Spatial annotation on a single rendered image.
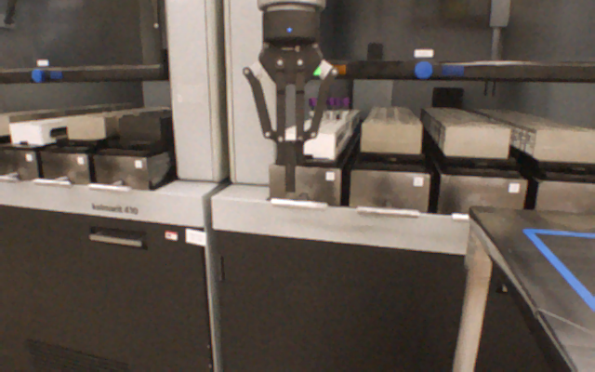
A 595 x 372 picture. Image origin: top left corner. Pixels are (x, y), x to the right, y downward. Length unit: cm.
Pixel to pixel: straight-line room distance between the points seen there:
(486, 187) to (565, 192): 12
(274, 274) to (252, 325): 14
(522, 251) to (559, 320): 10
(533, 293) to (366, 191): 41
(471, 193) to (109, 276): 81
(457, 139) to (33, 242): 101
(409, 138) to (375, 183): 12
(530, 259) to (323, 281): 47
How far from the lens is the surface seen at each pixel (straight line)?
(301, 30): 47
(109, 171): 87
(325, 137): 69
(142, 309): 97
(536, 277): 32
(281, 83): 49
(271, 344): 86
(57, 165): 97
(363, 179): 65
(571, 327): 28
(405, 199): 66
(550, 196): 71
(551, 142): 77
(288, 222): 70
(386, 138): 71
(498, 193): 68
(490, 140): 74
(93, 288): 104
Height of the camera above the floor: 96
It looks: 14 degrees down
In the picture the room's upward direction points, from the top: straight up
